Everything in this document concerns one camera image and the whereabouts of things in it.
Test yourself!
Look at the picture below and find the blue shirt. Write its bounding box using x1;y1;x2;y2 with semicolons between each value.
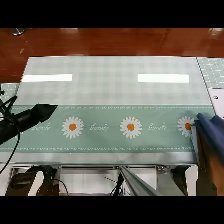
193;112;224;165

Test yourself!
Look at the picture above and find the black cable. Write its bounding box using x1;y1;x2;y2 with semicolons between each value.
0;95;22;175
109;171;126;197

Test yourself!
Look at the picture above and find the silver frame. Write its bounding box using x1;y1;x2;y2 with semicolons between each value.
0;161;201;197

